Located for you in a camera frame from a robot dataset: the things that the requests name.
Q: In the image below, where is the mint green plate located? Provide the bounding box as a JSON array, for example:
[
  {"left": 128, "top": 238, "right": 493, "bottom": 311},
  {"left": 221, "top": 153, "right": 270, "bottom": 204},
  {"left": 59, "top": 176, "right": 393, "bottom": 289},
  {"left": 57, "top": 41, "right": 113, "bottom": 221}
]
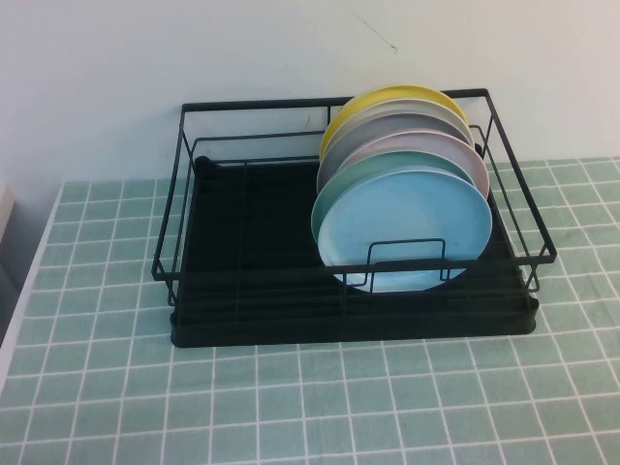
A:
[{"left": 310, "top": 148, "right": 489, "bottom": 254}]

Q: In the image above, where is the yellow plate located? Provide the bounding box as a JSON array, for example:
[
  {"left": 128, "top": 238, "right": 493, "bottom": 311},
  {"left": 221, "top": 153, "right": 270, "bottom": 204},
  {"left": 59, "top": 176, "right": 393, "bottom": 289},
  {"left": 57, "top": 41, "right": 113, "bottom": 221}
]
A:
[{"left": 319, "top": 84, "right": 470, "bottom": 161}]

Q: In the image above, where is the grey plate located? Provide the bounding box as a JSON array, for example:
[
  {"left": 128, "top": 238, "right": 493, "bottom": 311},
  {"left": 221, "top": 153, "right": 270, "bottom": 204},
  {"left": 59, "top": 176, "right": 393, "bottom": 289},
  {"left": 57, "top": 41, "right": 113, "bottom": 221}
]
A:
[{"left": 316, "top": 111, "right": 476, "bottom": 195}]

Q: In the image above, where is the pink plate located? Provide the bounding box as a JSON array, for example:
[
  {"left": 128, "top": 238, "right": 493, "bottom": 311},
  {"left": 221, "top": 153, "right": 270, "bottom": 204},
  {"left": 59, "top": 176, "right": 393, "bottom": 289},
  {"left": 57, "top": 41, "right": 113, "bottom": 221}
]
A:
[{"left": 338, "top": 129, "right": 491, "bottom": 200}]

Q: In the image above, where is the light blue plate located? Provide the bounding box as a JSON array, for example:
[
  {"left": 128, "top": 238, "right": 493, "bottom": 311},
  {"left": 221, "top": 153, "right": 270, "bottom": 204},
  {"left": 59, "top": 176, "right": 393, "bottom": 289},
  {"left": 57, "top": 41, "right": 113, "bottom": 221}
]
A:
[{"left": 317, "top": 167, "right": 494, "bottom": 295}]

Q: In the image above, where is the green checked tablecloth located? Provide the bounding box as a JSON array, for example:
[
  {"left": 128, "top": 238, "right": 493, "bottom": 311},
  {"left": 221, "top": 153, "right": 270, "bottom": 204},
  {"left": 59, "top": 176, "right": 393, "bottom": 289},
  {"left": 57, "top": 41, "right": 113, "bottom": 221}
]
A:
[{"left": 0, "top": 157, "right": 620, "bottom": 465}]

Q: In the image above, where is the black plastic drip tray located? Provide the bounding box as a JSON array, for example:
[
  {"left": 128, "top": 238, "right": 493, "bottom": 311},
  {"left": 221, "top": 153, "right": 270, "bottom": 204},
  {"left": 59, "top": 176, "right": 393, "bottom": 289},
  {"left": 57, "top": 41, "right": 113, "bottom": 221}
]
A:
[{"left": 169, "top": 154, "right": 541, "bottom": 350}]

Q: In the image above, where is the cream white plate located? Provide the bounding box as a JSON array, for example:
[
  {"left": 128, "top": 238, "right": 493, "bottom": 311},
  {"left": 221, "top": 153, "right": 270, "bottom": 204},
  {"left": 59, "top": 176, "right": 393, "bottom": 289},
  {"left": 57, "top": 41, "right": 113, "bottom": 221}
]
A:
[{"left": 322, "top": 98, "right": 473, "bottom": 164}]

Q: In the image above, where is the black wire dish rack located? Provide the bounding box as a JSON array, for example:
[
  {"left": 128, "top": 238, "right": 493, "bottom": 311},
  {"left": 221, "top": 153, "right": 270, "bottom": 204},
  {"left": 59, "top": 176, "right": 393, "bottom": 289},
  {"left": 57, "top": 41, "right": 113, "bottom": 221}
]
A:
[{"left": 151, "top": 87, "right": 556, "bottom": 311}]

